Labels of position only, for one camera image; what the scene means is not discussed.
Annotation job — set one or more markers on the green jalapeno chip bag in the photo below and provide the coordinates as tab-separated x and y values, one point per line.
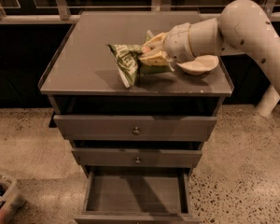
128	64

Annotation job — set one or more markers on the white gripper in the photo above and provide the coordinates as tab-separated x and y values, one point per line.
177	43

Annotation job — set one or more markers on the brass top drawer knob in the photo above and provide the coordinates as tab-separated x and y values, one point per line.
136	131

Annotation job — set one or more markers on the grey middle drawer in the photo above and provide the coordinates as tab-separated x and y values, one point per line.
124	157

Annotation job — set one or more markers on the white diagonal support pole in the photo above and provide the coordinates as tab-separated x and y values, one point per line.
268	101

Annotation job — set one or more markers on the grey drawer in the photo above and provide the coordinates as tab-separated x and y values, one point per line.
124	157
137	196
120	128

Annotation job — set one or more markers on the grey drawer cabinet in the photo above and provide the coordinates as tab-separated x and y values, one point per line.
83	78

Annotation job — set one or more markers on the grey top drawer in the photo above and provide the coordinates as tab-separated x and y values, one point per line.
120	128

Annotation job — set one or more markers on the metal window railing frame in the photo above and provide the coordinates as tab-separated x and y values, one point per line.
62	3

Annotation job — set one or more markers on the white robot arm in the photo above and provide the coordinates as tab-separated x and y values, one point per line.
242	27

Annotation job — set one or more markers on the grey bottom drawer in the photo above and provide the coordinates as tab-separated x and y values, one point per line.
137	196

